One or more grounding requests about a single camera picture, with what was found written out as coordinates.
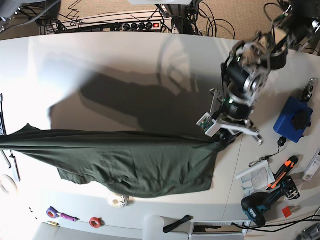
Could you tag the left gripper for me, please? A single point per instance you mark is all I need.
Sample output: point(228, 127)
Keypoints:
point(228, 118)

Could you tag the dark green t-shirt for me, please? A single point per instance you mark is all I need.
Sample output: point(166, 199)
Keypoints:
point(131, 163)

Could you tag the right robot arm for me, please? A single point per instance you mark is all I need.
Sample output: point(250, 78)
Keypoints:
point(9, 9)

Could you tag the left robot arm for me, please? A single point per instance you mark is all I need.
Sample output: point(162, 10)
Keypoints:
point(245, 72)

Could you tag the silver carabiner clip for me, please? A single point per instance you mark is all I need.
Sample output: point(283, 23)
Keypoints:
point(261, 159)

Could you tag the white paper manual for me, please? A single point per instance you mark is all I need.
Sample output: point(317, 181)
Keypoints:
point(256, 178)

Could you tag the blue plastic box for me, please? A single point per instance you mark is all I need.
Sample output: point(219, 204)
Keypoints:
point(293, 120)

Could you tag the orange black utility knife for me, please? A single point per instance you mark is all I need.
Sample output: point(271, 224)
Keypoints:
point(283, 171)

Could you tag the metal clamp tool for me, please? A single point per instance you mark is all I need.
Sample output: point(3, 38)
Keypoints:
point(308, 91)

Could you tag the red square sticker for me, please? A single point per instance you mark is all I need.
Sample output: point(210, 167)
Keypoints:
point(286, 212)

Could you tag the black power strip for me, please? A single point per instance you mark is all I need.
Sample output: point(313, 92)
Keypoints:
point(148, 26)

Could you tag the red tape roll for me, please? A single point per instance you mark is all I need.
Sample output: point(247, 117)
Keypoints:
point(95, 222)

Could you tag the purple tape roll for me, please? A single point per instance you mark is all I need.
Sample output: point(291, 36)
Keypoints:
point(52, 213)

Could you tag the brass small cylinder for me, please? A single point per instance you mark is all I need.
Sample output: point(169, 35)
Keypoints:
point(55, 224)

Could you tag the white tape roll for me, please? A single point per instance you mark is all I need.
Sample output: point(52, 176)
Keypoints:
point(8, 185)

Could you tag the black cordless drill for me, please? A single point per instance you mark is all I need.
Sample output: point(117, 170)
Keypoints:
point(256, 204)

